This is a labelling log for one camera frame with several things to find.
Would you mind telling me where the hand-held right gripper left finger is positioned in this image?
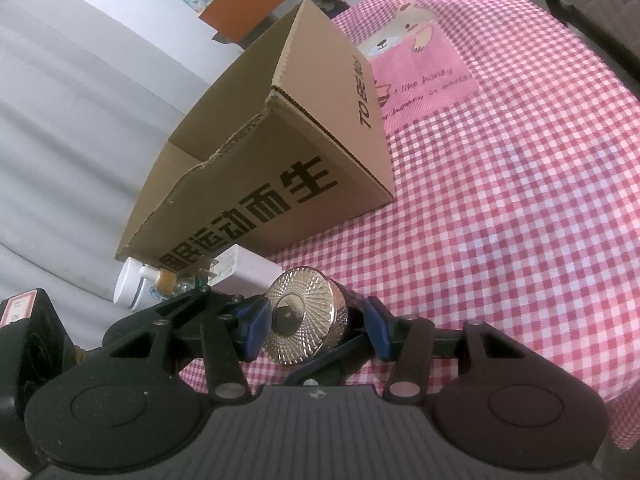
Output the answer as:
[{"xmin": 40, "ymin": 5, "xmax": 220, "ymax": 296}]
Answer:
[{"xmin": 105, "ymin": 290, "xmax": 273, "ymax": 402}]

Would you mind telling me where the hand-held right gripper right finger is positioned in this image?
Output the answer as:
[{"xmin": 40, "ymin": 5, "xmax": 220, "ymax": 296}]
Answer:
[{"xmin": 365, "ymin": 296, "xmax": 526, "ymax": 402}]

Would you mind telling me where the jar with gold lid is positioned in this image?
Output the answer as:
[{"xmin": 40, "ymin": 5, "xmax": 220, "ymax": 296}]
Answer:
[{"xmin": 262, "ymin": 266, "xmax": 368, "ymax": 368}]

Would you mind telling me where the white charger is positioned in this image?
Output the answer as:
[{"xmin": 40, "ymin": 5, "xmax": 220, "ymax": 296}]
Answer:
[{"xmin": 202, "ymin": 244, "xmax": 283, "ymax": 301}]

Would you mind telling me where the green dropper bottle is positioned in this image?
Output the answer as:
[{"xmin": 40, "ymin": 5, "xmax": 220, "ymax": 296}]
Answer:
[{"xmin": 140, "ymin": 264, "xmax": 211, "ymax": 301}]

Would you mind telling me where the white lid jar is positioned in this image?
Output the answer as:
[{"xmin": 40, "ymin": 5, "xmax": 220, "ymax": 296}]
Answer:
[{"xmin": 113, "ymin": 256, "xmax": 153, "ymax": 309}]

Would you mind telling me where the brown cardboard box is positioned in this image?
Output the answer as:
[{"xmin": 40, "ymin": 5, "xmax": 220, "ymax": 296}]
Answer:
[{"xmin": 115, "ymin": 0, "xmax": 396, "ymax": 268}]

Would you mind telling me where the pink checkered bedsheet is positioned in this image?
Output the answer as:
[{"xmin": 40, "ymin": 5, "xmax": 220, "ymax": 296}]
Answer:
[{"xmin": 180, "ymin": 0, "xmax": 640, "ymax": 451}]

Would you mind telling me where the white curtain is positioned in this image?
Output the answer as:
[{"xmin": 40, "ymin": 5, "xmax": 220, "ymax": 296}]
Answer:
[{"xmin": 0, "ymin": 0, "xmax": 241, "ymax": 306}]

